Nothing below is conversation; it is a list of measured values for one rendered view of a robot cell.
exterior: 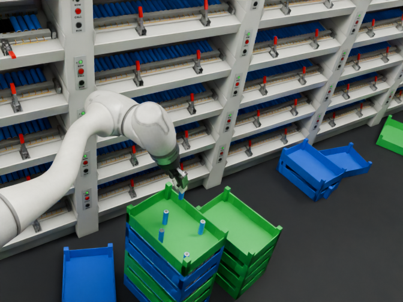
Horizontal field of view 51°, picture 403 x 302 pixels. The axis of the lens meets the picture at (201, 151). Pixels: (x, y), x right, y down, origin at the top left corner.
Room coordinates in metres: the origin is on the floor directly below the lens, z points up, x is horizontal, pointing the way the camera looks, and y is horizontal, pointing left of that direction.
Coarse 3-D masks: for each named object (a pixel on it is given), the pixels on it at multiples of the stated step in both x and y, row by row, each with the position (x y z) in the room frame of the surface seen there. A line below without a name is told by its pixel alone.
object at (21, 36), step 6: (36, 30) 1.15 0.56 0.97; (42, 30) 1.16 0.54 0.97; (48, 30) 1.16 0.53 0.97; (0, 36) 1.08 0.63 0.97; (6, 36) 1.08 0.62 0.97; (12, 36) 1.09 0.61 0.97; (18, 36) 1.10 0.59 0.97; (24, 36) 1.11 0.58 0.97; (30, 36) 1.12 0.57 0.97; (36, 36) 1.13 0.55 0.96; (42, 36) 1.15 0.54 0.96; (48, 36) 1.16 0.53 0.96; (0, 42) 1.07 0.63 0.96; (30, 42) 1.11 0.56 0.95; (36, 42) 1.12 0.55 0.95
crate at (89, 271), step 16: (64, 256) 1.00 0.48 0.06; (80, 256) 1.04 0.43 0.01; (96, 256) 1.06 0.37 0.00; (112, 256) 1.04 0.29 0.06; (64, 272) 0.93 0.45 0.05; (80, 272) 0.97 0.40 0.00; (96, 272) 0.98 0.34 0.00; (112, 272) 1.00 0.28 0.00; (64, 288) 0.88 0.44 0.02; (80, 288) 0.90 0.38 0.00; (96, 288) 0.91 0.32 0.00; (112, 288) 0.92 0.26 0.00
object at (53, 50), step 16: (32, 0) 1.25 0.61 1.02; (48, 16) 1.24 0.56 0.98; (0, 48) 1.06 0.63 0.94; (16, 48) 1.08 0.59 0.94; (32, 48) 1.10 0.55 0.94; (48, 48) 1.12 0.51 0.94; (64, 48) 1.14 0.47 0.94; (0, 64) 1.02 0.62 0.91; (16, 64) 1.05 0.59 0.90; (32, 64) 1.09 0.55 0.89
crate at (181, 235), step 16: (160, 192) 1.08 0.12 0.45; (176, 192) 1.09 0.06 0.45; (128, 208) 0.95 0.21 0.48; (144, 208) 1.02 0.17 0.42; (160, 208) 1.04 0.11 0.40; (176, 208) 1.06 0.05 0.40; (192, 208) 1.03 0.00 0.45; (144, 224) 0.96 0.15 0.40; (160, 224) 0.97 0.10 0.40; (176, 224) 0.98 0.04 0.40; (192, 224) 1.00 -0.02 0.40; (208, 224) 0.98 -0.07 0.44; (176, 240) 0.91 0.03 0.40; (192, 240) 0.92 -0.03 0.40; (208, 240) 0.94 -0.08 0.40; (224, 240) 0.93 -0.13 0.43; (176, 256) 0.85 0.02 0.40; (192, 256) 0.86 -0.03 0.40; (208, 256) 0.87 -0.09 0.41
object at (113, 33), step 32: (96, 0) 1.38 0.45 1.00; (128, 0) 1.45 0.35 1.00; (160, 0) 1.51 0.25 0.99; (192, 0) 1.59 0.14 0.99; (224, 0) 1.69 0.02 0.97; (96, 32) 1.25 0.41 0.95; (128, 32) 1.31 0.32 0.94; (160, 32) 1.37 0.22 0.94; (192, 32) 1.45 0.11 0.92; (224, 32) 1.55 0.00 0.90
